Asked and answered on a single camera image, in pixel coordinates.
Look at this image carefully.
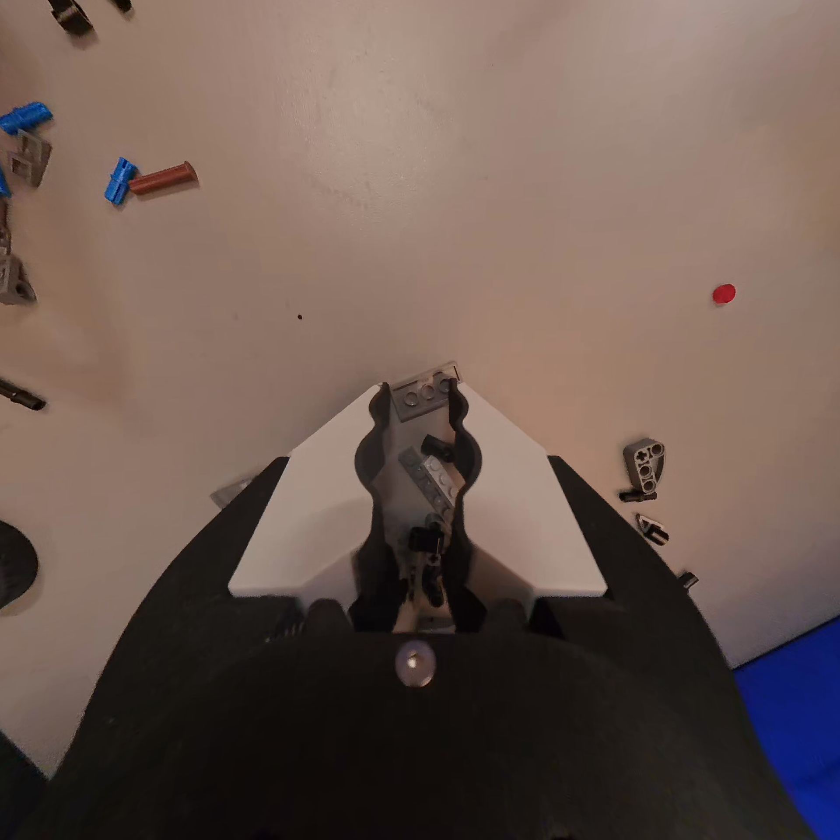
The blue plastic bin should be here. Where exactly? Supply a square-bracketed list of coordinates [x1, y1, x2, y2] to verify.
[731, 616, 840, 840]

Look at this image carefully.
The group of small lego connectors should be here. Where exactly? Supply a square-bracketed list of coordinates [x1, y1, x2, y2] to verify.
[0, 0, 140, 307]

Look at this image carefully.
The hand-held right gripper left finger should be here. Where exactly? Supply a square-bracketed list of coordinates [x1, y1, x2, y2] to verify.
[227, 382, 412, 634]

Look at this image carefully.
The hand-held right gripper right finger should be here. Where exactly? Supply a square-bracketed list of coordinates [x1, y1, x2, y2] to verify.
[446, 378, 609, 634]

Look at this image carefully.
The pile of dark lego pieces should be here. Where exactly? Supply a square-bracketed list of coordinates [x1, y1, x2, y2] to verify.
[210, 427, 699, 614]

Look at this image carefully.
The brown lego axle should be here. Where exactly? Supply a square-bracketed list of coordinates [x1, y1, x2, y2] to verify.
[129, 161, 199, 196]

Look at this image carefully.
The dark grey wide lego tile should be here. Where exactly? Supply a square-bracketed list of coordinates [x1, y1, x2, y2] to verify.
[392, 361, 462, 421]

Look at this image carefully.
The black lego tyre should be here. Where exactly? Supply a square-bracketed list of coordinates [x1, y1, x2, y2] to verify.
[0, 520, 39, 609]

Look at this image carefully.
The black lego axle pin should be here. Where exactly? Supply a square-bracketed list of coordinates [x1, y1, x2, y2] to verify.
[0, 378, 48, 412]

